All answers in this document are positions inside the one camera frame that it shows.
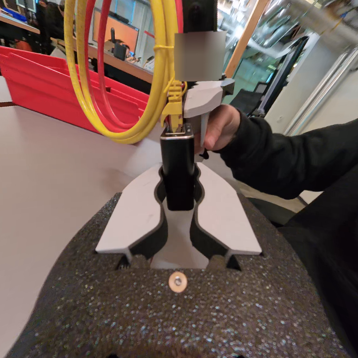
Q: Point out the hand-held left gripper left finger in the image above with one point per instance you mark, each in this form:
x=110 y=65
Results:
x=134 y=218

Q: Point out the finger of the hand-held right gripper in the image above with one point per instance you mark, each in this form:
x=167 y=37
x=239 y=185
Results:
x=201 y=98

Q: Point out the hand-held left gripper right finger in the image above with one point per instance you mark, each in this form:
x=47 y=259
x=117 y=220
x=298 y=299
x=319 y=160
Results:
x=223 y=218

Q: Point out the black ethernet splitter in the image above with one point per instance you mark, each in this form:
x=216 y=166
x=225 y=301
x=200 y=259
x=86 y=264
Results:
x=179 y=167

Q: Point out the person's right forearm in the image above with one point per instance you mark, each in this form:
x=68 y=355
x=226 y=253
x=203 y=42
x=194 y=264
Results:
x=279 y=156

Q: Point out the person's right hand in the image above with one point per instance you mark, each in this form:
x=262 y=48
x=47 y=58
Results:
x=223 y=125

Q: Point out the black office chair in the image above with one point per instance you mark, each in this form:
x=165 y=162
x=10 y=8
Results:
x=249 y=98

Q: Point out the large monitor orange screen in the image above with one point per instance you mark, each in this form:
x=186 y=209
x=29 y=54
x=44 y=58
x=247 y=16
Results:
x=120 y=30

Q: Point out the black pen holder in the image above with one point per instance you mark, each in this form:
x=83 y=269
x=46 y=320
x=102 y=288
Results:
x=120 y=51

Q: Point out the grey desk wood edge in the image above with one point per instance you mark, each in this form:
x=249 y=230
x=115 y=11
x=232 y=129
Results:
x=16 y=23
x=117 y=61

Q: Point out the person's black clothed body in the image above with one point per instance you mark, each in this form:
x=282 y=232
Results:
x=330 y=251

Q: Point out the red plastic bin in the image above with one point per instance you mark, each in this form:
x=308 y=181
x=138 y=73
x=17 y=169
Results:
x=50 y=84

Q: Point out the wooden post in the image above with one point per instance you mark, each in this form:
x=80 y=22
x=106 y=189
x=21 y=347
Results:
x=246 y=36

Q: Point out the silver metal frame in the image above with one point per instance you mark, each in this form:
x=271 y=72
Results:
x=316 y=92

